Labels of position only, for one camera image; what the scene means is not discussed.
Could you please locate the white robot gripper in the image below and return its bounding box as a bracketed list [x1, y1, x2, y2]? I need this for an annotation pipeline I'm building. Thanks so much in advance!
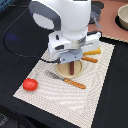
[48, 31, 102, 63]

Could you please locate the red toy tomato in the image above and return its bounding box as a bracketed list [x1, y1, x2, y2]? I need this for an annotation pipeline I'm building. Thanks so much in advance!
[23, 78, 38, 91]

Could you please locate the brown toy sausage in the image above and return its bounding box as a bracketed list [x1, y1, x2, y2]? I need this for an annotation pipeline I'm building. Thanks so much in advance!
[70, 61, 75, 75]

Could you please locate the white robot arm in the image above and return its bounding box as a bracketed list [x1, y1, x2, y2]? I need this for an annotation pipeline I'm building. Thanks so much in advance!
[29, 0, 101, 63]

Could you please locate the beige round plate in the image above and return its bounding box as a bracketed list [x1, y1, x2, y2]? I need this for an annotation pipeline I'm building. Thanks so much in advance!
[56, 60, 83, 79]

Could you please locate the grey frying pan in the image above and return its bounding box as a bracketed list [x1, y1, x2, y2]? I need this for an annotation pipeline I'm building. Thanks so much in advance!
[89, 5, 101, 29]

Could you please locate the beige woven placemat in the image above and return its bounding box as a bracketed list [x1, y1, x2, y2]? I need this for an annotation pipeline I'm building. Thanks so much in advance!
[14, 42, 114, 128]

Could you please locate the beige bowl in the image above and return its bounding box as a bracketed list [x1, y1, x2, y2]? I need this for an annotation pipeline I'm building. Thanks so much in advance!
[118, 4, 128, 30]

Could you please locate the knife with wooden handle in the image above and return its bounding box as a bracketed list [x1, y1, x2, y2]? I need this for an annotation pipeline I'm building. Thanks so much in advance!
[82, 56, 98, 63]

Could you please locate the fork with wooden handle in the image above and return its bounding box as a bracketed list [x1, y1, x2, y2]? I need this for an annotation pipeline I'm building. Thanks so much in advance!
[45, 70, 86, 89]

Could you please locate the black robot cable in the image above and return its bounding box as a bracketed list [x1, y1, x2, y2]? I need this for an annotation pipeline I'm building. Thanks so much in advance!
[2, 4, 63, 64]

